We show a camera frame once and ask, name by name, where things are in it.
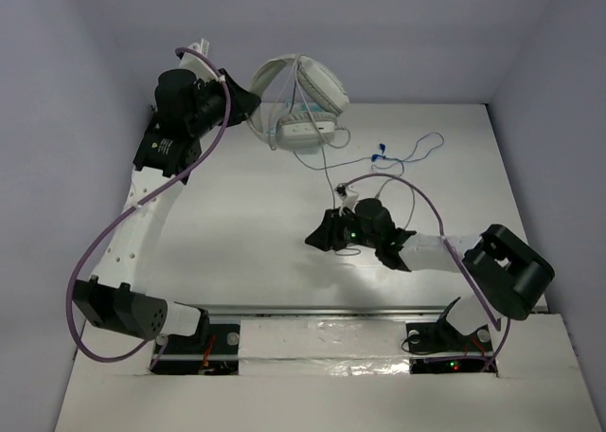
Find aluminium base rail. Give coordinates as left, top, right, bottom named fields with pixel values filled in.
left=165, top=302, right=550, bottom=320

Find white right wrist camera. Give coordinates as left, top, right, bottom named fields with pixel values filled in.
left=335, top=184, right=359, bottom=215

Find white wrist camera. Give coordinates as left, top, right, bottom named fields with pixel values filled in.
left=335, top=184, right=359, bottom=215
left=177, top=38, right=217, bottom=82

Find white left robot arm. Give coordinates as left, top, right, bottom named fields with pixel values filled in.
left=66, top=68, right=260, bottom=351

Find blue teal-headphone cable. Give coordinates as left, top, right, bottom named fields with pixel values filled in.
left=292, top=150, right=380, bottom=171

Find teal cat-ear headphones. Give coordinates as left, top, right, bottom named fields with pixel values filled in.
left=267, top=100, right=335, bottom=144

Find grey headphone cable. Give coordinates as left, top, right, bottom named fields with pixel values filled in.
left=267, top=55, right=418, bottom=258

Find white grey over-ear headphones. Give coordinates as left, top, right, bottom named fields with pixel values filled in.
left=246, top=54, right=349, bottom=153

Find blue wired earbuds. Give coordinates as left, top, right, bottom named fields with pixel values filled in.
left=370, top=133, right=446, bottom=175

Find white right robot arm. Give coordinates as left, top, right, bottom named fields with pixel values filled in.
left=305, top=199, right=555, bottom=353

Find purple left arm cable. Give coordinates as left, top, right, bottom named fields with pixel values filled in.
left=64, top=46, right=233, bottom=371

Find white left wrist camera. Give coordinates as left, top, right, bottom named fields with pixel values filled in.
left=177, top=38, right=217, bottom=82

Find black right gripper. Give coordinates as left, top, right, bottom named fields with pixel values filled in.
left=305, top=206, right=380, bottom=252

